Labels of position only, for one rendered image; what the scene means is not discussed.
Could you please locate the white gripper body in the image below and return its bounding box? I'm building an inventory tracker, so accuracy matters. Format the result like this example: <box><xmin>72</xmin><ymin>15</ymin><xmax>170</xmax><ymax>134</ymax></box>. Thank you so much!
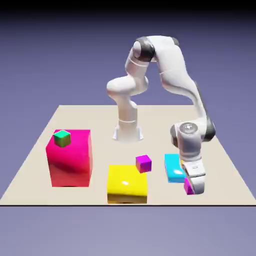
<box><xmin>186</xmin><ymin>173</ymin><xmax>206</xmax><ymax>195</ymax></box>

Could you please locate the small magenta cube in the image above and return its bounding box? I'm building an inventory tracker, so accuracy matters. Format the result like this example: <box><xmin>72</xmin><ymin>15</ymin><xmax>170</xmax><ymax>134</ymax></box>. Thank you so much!
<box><xmin>135</xmin><ymin>154</ymin><xmax>152</xmax><ymax>174</ymax></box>
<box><xmin>183</xmin><ymin>177</ymin><xmax>195</xmax><ymax>196</ymax></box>

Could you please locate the small green cube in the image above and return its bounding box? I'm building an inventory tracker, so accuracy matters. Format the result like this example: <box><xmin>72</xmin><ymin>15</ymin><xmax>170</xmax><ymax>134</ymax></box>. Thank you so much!
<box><xmin>53</xmin><ymin>129</ymin><xmax>72</xmax><ymax>148</ymax></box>

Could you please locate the large cyan box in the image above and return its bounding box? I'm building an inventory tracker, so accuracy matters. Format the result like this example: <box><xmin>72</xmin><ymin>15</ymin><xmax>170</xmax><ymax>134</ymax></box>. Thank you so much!
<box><xmin>164</xmin><ymin>153</ymin><xmax>187</xmax><ymax>184</ymax></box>

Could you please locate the large yellow box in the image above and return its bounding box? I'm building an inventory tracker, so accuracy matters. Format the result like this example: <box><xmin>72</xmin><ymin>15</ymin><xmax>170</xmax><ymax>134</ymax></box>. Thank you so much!
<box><xmin>106</xmin><ymin>164</ymin><xmax>148</xmax><ymax>205</ymax></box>

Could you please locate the large pink box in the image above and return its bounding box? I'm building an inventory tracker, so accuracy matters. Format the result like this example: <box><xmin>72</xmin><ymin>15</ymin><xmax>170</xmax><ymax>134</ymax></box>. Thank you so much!
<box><xmin>45</xmin><ymin>129</ymin><xmax>93</xmax><ymax>188</ymax></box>

